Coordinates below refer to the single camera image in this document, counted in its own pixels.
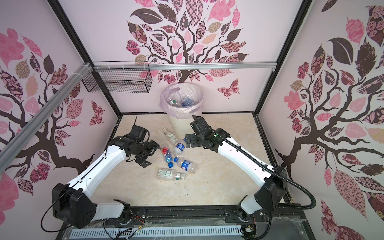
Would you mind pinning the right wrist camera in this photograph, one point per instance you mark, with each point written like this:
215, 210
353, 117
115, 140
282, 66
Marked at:
200, 126

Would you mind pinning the left aluminium frame rail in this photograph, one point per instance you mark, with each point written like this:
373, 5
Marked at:
11, 150

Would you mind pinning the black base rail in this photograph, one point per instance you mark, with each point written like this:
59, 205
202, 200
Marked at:
186, 214

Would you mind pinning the Fiji red flower bottle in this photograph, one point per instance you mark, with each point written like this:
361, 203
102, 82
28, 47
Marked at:
167, 155

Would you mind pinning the green label clear bottle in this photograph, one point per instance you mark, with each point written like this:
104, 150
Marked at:
169, 175
170, 136
172, 102

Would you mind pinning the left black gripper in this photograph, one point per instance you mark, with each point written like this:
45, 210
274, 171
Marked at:
152, 146

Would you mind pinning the blue label blue cap bottle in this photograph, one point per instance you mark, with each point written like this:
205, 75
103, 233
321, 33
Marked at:
179, 147

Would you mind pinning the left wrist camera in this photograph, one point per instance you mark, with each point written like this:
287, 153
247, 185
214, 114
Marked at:
139, 133

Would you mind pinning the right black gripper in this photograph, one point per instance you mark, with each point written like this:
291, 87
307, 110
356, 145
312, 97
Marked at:
192, 137

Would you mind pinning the white slotted cable duct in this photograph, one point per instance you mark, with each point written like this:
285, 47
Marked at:
154, 232

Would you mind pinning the Pepsi blue label bottle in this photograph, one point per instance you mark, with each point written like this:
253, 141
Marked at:
186, 165

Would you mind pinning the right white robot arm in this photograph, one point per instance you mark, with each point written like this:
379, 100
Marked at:
272, 189

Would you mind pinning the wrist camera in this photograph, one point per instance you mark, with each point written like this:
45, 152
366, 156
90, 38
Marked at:
200, 126
139, 133

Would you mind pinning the aluminium frame rail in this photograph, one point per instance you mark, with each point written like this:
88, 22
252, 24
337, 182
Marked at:
11, 150
200, 66

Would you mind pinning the black wire mesh basket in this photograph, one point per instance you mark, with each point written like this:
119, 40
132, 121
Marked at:
119, 77

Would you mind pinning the back aluminium frame rail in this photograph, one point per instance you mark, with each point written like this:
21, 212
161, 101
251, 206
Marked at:
200, 66

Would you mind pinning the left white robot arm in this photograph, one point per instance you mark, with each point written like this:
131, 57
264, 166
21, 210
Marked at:
72, 202

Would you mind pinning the white ribbed trash bin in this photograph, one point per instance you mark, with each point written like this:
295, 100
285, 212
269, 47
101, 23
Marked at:
181, 126

